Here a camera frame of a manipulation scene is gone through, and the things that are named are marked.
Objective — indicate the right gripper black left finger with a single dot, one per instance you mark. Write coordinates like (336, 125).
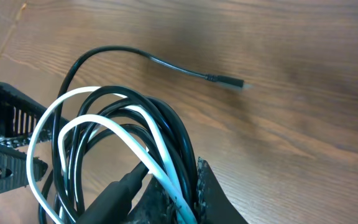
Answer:
(19, 115)

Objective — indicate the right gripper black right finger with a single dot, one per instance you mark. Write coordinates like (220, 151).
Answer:
(212, 206)

